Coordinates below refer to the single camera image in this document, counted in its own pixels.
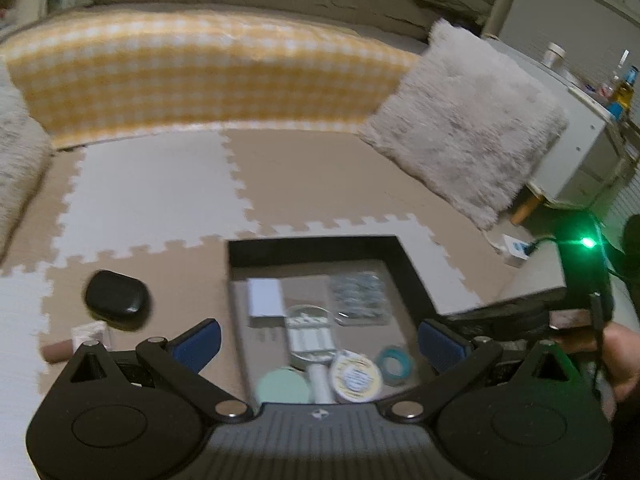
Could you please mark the clear plastic blister pack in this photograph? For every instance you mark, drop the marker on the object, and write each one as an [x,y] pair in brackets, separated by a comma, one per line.
[357,295]

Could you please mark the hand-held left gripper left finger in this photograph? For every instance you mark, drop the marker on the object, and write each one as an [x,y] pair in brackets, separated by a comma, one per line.
[200,345]

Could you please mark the white power strip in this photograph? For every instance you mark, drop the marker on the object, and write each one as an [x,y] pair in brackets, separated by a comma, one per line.
[515,250]

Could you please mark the white lidded jar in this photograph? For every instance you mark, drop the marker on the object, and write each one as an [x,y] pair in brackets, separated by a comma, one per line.
[554,54]

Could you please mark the white card box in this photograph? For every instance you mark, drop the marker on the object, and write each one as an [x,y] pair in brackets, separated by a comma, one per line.
[265,300]

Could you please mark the mint green round case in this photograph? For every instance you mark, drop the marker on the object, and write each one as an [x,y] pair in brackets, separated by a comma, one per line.
[282,385]

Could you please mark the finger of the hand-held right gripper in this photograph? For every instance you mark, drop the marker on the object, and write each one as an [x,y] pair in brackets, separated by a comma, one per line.
[572,319]

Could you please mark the yellow white round spool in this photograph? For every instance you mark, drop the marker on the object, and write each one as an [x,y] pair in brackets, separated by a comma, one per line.
[355,375]

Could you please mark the white wardrobe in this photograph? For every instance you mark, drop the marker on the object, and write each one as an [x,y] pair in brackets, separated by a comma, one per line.
[565,0]

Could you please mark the white tube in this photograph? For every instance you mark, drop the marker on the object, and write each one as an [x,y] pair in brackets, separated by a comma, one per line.
[320,382]

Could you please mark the small printed box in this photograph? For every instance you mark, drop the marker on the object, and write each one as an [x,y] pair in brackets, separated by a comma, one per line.
[90,335]

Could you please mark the clear round container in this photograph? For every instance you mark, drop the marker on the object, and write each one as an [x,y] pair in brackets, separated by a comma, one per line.
[310,332]

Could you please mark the beige white foam puzzle mat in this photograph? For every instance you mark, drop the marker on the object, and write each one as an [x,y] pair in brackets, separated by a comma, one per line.
[150,195]

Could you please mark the black oval case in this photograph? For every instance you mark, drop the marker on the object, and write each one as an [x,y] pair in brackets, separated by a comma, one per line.
[117,297]

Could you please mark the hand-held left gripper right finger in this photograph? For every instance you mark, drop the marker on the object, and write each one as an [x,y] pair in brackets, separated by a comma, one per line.
[440,350]

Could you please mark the teal tape roll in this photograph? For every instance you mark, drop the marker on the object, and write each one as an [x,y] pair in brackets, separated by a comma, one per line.
[380,362]

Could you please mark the person's right hand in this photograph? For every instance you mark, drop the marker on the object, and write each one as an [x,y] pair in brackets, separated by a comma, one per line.
[622,360]

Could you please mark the yellow liquid bottle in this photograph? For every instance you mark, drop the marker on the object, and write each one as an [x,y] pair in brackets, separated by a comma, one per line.
[625,91]

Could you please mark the brown cylinder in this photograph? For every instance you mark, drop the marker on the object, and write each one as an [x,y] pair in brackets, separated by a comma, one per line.
[55,352]

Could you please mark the fluffy grey cushion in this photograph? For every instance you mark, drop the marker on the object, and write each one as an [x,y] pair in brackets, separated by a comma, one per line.
[15,150]
[465,125]

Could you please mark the black storage box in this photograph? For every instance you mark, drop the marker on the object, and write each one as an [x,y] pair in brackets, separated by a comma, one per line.
[310,250]

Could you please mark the white cabinet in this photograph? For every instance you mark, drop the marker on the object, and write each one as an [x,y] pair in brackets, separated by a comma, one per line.
[565,125]

